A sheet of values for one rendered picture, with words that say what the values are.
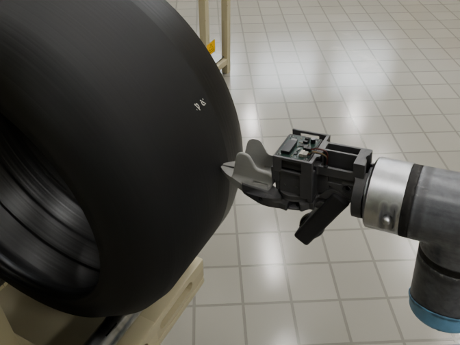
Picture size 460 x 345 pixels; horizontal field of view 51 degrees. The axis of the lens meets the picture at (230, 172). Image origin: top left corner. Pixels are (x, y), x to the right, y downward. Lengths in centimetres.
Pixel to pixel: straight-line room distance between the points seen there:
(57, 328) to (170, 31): 65
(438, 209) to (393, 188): 5
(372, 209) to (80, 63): 37
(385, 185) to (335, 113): 265
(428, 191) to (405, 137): 253
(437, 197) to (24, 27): 50
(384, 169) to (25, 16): 45
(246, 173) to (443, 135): 262
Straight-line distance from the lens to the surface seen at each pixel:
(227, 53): 356
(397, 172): 59
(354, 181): 60
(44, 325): 108
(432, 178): 59
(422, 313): 69
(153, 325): 96
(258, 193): 65
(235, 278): 212
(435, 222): 58
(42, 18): 61
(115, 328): 90
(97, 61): 59
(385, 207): 59
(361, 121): 318
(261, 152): 68
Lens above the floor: 165
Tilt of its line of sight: 39 degrees down
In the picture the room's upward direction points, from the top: straight up
